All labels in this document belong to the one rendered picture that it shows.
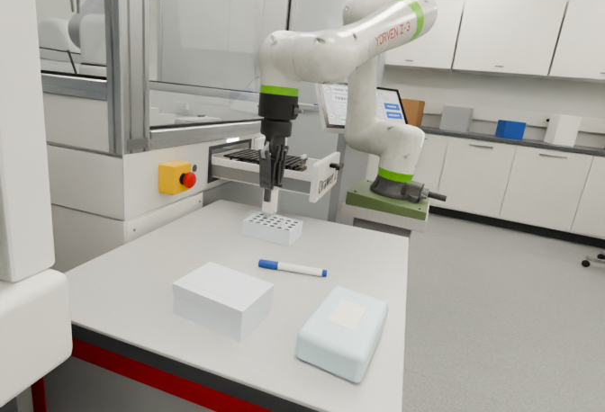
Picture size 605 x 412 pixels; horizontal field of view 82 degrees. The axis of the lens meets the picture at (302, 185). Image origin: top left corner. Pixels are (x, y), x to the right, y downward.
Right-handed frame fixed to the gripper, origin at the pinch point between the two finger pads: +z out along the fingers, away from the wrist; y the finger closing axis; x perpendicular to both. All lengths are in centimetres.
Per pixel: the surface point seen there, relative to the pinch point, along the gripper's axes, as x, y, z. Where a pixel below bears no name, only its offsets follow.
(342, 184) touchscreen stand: 8, 116, 21
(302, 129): 63, 187, -1
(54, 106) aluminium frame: 41, -24, -19
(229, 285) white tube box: -10.9, -35.9, 2.6
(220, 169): 22.3, 10.8, -2.4
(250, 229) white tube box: 1.2, -7.1, 6.0
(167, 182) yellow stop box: 20.9, -12.9, -3.3
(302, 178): -3.7, 12.7, -4.0
